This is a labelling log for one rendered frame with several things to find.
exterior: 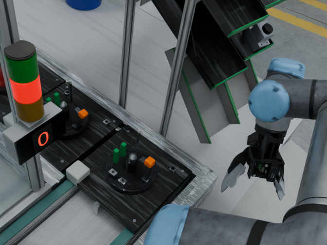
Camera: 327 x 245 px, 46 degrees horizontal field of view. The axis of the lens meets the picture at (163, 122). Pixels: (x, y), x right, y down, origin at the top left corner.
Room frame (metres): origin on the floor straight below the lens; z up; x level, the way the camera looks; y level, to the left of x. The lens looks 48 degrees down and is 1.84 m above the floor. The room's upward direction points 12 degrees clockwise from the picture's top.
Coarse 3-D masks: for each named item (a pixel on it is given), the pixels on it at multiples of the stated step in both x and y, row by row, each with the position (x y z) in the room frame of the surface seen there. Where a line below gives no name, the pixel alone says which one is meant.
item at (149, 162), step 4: (140, 160) 0.56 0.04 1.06; (144, 160) 0.56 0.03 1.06; (148, 160) 0.56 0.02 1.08; (152, 160) 0.56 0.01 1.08; (148, 164) 0.55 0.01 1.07; (152, 164) 0.55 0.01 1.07; (148, 168) 0.55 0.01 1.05; (148, 172) 0.55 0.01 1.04; (144, 176) 0.55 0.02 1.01; (148, 176) 0.55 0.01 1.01
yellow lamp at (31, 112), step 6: (18, 102) 0.46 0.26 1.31; (36, 102) 0.46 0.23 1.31; (42, 102) 0.48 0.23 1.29; (18, 108) 0.45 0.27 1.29; (24, 108) 0.45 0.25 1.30; (30, 108) 0.46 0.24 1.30; (36, 108) 0.46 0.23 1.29; (42, 108) 0.48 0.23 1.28; (18, 114) 0.46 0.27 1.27; (24, 114) 0.45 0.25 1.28; (30, 114) 0.45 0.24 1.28; (36, 114) 0.46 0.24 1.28; (42, 114) 0.47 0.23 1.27; (24, 120) 0.45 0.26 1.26; (30, 120) 0.45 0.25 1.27; (36, 120) 0.46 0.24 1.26
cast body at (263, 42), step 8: (256, 24) 0.93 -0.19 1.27; (264, 24) 0.93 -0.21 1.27; (248, 32) 0.94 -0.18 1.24; (256, 32) 0.92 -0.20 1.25; (264, 32) 0.92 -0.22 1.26; (272, 32) 0.93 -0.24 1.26; (248, 40) 0.93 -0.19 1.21; (256, 40) 0.92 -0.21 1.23; (264, 40) 0.92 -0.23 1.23; (256, 48) 0.91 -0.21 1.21
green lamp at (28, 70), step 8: (32, 56) 0.47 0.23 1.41; (8, 64) 0.46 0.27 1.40; (16, 64) 0.45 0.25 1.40; (24, 64) 0.46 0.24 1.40; (32, 64) 0.47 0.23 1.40; (8, 72) 0.46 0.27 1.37; (16, 72) 0.45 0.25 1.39; (24, 72) 0.46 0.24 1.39; (32, 72) 0.47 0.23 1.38; (16, 80) 0.45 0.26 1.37; (24, 80) 0.46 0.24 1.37; (32, 80) 0.46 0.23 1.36
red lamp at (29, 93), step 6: (36, 78) 0.47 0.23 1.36; (12, 84) 0.46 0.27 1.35; (18, 84) 0.45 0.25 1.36; (24, 84) 0.46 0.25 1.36; (30, 84) 0.46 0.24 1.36; (36, 84) 0.47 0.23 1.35; (12, 90) 0.46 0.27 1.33; (18, 90) 0.45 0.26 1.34; (24, 90) 0.45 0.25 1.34; (30, 90) 0.46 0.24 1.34; (36, 90) 0.47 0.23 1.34; (18, 96) 0.45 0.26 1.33; (24, 96) 0.45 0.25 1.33; (30, 96) 0.46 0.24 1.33; (36, 96) 0.47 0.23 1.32; (24, 102) 0.45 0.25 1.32; (30, 102) 0.46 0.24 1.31
